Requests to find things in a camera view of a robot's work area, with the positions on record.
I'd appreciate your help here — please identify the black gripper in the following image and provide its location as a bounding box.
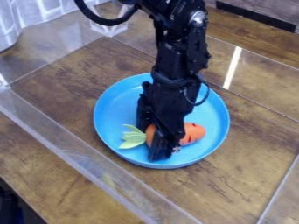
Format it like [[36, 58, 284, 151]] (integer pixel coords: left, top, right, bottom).
[[136, 71, 202, 162]]

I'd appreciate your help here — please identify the white patterned curtain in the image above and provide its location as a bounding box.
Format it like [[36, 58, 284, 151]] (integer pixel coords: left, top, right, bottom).
[[0, 0, 79, 52]]

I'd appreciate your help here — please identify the orange toy carrot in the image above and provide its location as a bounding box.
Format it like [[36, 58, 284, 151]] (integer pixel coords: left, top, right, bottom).
[[119, 122, 206, 149]]

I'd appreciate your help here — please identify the clear acrylic barrier strip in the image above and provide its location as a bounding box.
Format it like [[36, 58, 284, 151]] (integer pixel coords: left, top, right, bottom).
[[0, 87, 202, 224]]

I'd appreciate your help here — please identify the clear acrylic corner bracket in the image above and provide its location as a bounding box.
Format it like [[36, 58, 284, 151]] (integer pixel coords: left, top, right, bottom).
[[89, 1, 128, 37]]

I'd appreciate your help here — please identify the black cable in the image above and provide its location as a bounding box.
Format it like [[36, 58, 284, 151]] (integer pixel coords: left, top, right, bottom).
[[73, 0, 139, 27]]

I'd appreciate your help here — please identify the blue round tray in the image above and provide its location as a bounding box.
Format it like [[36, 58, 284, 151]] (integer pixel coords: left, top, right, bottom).
[[93, 73, 230, 169]]

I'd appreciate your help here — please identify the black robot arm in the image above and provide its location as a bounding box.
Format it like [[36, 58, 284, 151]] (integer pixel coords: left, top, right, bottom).
[[119, 0, 211, 161]]

